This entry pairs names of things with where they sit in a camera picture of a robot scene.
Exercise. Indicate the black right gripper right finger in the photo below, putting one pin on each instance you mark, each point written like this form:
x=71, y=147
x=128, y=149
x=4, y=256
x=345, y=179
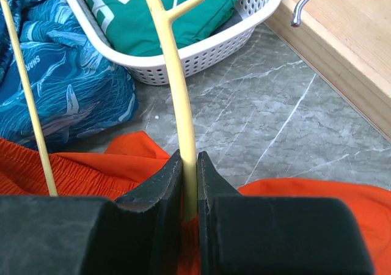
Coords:
x=274, y=235

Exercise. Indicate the orange drawstring shorts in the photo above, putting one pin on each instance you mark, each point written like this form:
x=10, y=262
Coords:
x=132, y=158

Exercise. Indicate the blue patterned shorts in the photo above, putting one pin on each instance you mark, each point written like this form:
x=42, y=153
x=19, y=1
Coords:
x=77, y=92

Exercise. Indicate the green shorts with white letters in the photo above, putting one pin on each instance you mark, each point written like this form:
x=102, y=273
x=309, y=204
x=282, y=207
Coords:
x=130, y=29

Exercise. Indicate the wooden clothes rack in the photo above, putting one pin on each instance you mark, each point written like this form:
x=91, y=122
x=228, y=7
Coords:
x=348, y=43

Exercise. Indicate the yellow plastic hanger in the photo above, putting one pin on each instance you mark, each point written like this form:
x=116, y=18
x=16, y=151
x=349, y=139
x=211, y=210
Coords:
x=163, y=20

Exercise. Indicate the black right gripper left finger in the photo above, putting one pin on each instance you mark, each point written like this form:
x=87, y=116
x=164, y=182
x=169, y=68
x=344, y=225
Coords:
x=138, y=233

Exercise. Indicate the white perforated plastic basket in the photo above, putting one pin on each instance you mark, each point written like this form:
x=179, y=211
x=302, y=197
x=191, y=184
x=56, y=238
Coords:
x=194, y=58

